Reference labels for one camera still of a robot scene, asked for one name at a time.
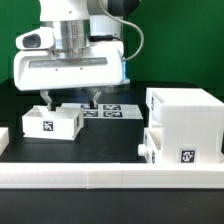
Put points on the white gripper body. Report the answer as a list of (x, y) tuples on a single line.
[(100, 65)]

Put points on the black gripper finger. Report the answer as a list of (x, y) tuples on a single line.
[(94, 102), (47, 99)]

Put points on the white front drawer box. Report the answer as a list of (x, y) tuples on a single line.
[(150, 149)]

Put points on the white drawer box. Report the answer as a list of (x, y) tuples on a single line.
[(150, 149), (62, 124)]

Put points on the white drawer cabinet frame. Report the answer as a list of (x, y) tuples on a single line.
[(190, 122)]

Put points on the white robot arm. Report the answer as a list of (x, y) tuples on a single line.
[(77, 45)]

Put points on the white rear drawer box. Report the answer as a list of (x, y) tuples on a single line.
[(62, 124)]

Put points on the white marker base plate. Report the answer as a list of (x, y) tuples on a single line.
[(108, 111)]

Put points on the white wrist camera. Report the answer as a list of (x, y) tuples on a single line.
[(42, 38)]

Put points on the white left barrier rail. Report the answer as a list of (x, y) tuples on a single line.
[(4, 139)]

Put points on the white barrier rail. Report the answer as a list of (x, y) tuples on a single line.
[(107, 175), (4, 139)]

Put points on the white front barrier rail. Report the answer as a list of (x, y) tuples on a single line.
[(107, 175)]

